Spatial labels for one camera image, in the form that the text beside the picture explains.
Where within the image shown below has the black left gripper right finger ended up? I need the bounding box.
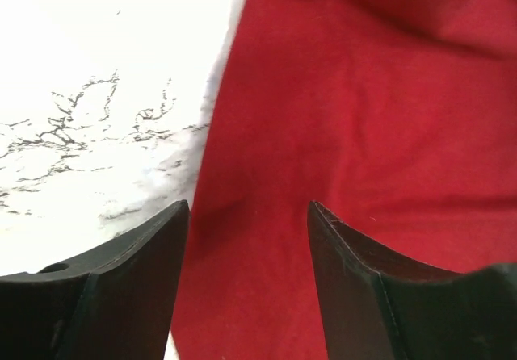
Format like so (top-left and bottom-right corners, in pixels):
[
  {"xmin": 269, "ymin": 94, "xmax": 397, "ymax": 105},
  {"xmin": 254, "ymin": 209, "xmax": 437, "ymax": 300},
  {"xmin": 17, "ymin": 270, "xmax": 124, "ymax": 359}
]
[{"xmin": 307, "ymin": 202, "xmax": 516, "ymax": 359}]

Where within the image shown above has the red t-shirt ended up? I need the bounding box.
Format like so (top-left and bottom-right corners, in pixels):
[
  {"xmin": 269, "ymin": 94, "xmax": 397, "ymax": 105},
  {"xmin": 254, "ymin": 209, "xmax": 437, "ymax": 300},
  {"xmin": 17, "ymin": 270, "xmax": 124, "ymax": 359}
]
[{"xmin": 172, "ymin": 0, "xmax": 516, "ymax": 359}]

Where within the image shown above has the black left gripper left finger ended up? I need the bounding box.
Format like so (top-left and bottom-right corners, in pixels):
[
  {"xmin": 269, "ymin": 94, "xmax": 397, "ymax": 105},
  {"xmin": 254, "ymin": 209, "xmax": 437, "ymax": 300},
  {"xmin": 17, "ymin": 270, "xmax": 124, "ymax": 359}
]
[{"xmin": 1, "ymin": 200, "xmax": 190, "ymax": 360}]

